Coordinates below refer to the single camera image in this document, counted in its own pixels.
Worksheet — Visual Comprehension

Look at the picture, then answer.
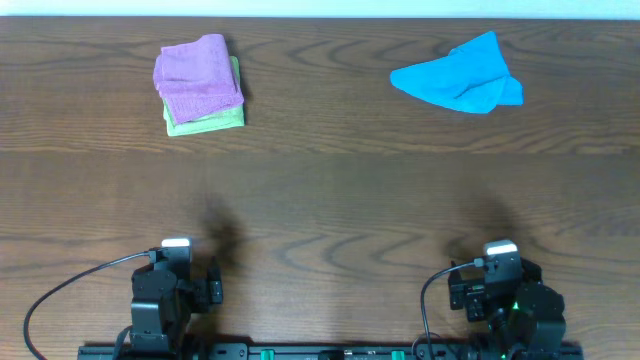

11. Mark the left black cable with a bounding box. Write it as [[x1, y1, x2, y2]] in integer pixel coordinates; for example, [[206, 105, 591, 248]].
[[22, 250, 152, 360]]

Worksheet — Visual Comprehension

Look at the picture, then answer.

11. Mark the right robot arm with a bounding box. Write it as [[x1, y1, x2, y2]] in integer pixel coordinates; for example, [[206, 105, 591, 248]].
[[447, 258, 566, 359]]

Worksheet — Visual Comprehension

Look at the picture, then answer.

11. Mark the folded purple cloth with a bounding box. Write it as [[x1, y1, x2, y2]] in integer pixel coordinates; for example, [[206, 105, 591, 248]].
[[153, 34, 244, 125]]

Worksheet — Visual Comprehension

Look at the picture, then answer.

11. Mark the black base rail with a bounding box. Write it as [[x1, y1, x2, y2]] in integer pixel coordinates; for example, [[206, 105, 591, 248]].
[[77, 343, 585, 360]]

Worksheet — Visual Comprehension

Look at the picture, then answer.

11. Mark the blue microfiber cloth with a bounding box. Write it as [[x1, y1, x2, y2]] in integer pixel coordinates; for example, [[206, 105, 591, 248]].
[[390, 31, 524, 114]]

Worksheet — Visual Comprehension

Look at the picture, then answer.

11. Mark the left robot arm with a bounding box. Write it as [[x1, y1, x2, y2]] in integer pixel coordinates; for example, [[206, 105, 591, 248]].
[[130, 256, 223, 359]]

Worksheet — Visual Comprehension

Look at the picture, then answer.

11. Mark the folded green cloth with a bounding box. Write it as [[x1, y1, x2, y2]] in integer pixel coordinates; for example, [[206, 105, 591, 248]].
[[162, 55, 246, 138]]

